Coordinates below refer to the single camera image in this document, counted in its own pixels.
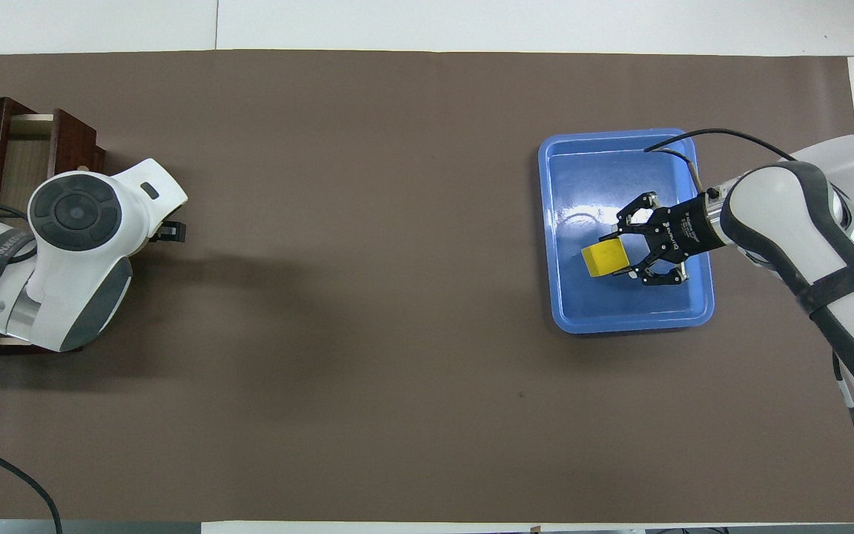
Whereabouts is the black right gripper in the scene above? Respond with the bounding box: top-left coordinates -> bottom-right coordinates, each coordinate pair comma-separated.
612,191 -> 729,288

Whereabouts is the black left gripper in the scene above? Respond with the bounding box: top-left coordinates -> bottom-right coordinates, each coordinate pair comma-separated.
148,220 -> 188,244

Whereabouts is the brown paper table mat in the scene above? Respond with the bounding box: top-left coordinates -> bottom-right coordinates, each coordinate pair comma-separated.
0,50 -> 854,522

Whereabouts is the yellow block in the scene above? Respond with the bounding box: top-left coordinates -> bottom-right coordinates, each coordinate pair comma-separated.
581,236 -> 632,280

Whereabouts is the blue plastic tray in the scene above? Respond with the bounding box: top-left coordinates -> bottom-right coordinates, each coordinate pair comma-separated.
537,128 -> 715,335

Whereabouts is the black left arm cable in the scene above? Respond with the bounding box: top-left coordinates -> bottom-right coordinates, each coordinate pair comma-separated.
0,202 -> 64,534

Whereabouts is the black right arm strap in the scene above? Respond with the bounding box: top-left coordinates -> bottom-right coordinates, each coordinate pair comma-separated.
796,260 -> 854,318

